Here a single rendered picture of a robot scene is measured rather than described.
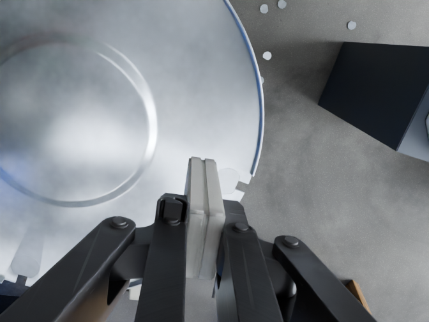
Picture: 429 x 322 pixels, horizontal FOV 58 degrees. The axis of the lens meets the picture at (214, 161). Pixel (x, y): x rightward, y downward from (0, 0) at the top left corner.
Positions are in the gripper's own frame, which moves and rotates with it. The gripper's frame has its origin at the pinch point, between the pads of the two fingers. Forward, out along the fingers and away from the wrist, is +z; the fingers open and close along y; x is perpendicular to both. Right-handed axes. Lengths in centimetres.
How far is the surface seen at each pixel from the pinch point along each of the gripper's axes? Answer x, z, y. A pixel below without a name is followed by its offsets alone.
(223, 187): -3.4, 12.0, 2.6
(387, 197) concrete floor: -30, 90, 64
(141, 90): 3.4, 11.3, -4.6
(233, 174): -2.3, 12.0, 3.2
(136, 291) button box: -25.6, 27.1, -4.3
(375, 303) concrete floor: -69, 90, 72
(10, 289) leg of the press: -26.3, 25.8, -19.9
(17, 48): 5.0, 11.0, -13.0
